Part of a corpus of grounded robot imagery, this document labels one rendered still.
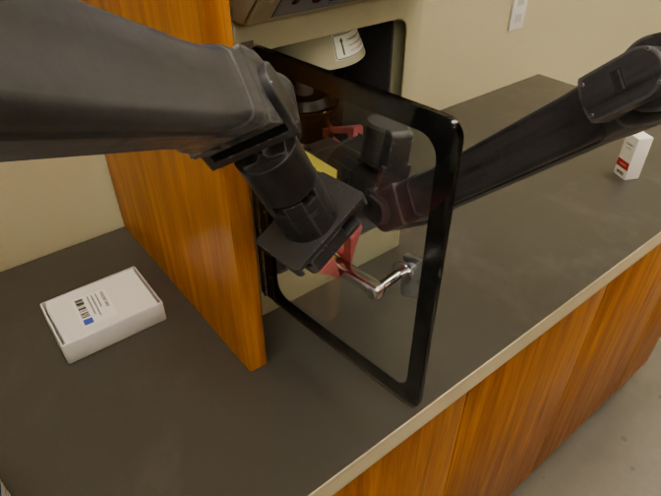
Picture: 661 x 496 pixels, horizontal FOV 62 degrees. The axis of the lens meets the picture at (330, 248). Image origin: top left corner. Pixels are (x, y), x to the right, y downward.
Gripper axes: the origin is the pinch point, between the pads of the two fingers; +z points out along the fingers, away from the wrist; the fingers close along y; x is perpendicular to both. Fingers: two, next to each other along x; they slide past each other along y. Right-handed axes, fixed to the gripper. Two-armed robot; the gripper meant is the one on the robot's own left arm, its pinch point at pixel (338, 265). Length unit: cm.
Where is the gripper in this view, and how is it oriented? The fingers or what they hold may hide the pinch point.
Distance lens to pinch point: 60.9
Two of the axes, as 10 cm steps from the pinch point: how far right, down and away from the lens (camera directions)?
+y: -6.5, 7.3, -2.2
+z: 3.3, 5.3, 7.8
